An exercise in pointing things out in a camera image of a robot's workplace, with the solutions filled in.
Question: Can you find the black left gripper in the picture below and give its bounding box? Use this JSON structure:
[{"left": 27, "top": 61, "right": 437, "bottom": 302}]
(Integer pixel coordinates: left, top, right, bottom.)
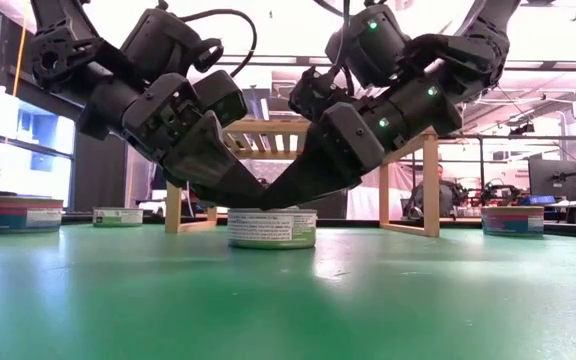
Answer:
[{"left": 121, "top": 73, "right": 268, "bottom": 209}]

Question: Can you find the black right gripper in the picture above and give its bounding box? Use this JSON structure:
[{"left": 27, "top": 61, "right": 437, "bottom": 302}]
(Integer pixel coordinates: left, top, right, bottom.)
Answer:
[{"left": 259, "top": 102, "right": 387, "bottom": 211}]

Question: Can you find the green white can silver lid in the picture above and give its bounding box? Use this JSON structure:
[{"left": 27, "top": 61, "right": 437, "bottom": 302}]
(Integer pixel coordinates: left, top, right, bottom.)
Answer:
[
  {"left": 227, "top": 207, "right": 318, "bottom": 250},
  {"left": 92, "top": 206, "right": 145, "bottom": 228}
]

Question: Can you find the blue red can gold lid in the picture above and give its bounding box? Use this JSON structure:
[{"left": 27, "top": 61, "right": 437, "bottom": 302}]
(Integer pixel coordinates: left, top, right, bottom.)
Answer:
[
  {"left": 480, "top": 205, "right": 545, "bottom": 238},
  {"left": 0, "top": 195, "right": 65, "bottom": 234}
]

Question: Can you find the wooden slatted shelf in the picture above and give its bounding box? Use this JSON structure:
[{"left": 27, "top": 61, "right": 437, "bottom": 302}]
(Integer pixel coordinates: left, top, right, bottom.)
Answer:
[{"left": 164, "top": 118, "right": 441, "bottom": 238}]

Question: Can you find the black partition panel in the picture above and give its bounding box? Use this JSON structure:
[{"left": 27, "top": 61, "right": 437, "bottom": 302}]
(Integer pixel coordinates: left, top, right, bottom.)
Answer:
[{"left": 297, "top": 189, "right": 348, "bottom": 220}]

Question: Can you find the white cloth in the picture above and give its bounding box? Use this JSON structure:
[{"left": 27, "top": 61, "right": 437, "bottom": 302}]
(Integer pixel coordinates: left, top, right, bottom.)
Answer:
[{"left": 346, "top": 164, "right": 382, "bottom": 221}]

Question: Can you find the dark door panel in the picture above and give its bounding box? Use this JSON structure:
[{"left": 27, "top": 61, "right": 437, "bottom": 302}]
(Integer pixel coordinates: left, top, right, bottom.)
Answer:
[{"left": 74, "top": 130, "right": 128, "bottom": 225}]

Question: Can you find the person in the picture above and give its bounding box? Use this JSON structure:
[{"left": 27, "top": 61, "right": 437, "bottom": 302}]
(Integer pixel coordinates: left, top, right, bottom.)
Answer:
[{"left": 407, "top": 163, "right": 457, "bottom": 219}]

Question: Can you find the long ceiling light bar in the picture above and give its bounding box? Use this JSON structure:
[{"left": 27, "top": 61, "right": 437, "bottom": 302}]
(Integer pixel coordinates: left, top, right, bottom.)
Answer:
[{"left": 217, "top": 53, "right": 576, "bottom": 71}]

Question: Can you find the green table mat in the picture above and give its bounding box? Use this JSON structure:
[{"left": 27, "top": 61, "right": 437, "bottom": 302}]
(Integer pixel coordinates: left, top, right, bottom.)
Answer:
[{"left": 0, "top": 222, "right": 576, "bottom": 360}]

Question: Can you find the black pipe rack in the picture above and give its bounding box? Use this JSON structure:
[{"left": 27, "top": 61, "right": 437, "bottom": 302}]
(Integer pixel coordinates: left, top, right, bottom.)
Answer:
[{"left": 437, "top": 132, "right": 576, "bottom": 201}]

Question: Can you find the bright window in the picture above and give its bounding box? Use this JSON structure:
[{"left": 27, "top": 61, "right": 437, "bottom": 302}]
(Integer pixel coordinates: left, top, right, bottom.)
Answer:
[{"left": 0, "top": 87, "right": 77, "bottom": 206}]

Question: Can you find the blue box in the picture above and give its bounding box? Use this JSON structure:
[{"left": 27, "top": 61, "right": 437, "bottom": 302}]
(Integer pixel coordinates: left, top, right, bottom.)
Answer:
[{"left": 520, "top": 194, "right": 558, "bottom": 207}]

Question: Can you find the black monitor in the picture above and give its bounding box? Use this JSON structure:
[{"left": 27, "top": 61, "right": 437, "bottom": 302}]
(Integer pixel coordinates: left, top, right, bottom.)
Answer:
[{"left": 527, "top": 158, "right": 576, "bottom": 201}]

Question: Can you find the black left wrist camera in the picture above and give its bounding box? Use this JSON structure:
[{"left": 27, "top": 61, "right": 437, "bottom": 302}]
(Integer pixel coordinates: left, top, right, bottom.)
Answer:
[{"left": 192, "top": 69, "right": 249, "bottom": 127}]

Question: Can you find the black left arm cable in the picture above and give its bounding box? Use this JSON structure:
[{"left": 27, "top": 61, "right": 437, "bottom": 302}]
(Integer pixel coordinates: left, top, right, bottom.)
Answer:
[{"left": 177, "top": 8, "right": 259, "bottom": 79}]

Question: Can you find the orange strap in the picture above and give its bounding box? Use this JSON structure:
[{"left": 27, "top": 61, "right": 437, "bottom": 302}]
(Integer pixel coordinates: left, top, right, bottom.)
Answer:
[{"left": 12, "top": 14, "right": 29, "bottom": 96}]

